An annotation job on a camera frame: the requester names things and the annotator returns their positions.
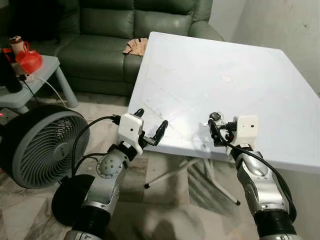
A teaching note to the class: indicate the small grey side table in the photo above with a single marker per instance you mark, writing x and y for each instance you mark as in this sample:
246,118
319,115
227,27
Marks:
47,67

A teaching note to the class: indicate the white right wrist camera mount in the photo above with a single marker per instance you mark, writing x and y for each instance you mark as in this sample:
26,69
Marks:
247,130

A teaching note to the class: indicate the grey round floor fan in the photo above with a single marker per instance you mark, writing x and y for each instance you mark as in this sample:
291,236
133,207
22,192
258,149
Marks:
45,150

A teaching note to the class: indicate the green leather sofa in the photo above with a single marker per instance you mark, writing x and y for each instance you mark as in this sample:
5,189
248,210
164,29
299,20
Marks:
100,55

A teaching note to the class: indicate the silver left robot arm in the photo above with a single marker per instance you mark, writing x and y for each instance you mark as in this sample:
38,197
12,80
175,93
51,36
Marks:
102,185

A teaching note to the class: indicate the brown cup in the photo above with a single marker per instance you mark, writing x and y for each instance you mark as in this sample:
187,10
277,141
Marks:
18,45

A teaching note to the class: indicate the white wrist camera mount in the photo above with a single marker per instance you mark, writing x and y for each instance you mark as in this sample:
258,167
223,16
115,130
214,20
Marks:
130,129
247,130

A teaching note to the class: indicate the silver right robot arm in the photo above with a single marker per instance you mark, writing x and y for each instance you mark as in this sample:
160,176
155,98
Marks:
260,185

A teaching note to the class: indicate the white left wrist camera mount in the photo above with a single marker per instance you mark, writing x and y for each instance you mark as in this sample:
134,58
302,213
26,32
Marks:
130,129

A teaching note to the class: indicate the black upright device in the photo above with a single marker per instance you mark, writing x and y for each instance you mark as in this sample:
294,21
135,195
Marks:
9,75

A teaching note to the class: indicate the white power strip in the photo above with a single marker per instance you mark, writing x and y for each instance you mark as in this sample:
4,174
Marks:
27,78

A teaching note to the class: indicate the tan crumpled cloth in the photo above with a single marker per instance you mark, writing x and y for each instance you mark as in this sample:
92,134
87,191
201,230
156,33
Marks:
136,47

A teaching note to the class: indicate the white folding table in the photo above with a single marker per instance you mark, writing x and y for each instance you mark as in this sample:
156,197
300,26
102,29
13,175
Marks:
225,100

